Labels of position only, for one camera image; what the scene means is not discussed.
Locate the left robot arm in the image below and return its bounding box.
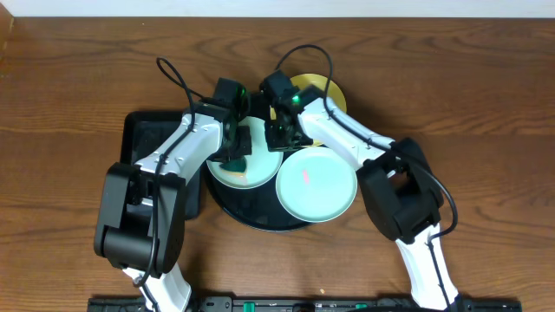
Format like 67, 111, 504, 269
94, 100, 251, 311

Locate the yellow plate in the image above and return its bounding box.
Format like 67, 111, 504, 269
269, 73, 348, 147

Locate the green yellow sponge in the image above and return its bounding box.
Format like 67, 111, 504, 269
219, 156, 247, 176

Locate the rectangular black tray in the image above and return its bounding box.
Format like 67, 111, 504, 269
120, 111, 201, 221

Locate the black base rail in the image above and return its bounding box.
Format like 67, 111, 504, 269
87, 296, 523, 312

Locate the mint plate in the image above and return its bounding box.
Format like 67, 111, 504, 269
206, 117, 284, 189
276, 146, 357, 223

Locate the round black tray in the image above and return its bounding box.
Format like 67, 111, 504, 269
202, 93, 355, 232

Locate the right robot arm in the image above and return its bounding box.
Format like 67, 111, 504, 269
264, 86, 459, 311

